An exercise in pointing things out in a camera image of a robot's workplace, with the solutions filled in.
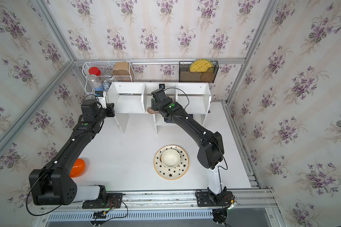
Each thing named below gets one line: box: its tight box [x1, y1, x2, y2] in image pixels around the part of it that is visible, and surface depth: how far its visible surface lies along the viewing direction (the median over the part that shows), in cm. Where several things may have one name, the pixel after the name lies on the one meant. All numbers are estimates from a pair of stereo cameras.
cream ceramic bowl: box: [161, 148, 181, 168], surface depth 87 cm
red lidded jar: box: [88, 66, 102, 77], surface depth 94 cm
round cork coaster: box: [200, 71, 216, 84], surface depth 100 cm
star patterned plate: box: [153, 144, 190, 181], surface depth 86 cm
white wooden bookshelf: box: [107, 81, 212, 134], surface depth 84 cm
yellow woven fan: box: [188, 58, 215, 73], surface depth 96 cm
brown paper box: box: [111, 61, 130, 76], surface depth 92 cm
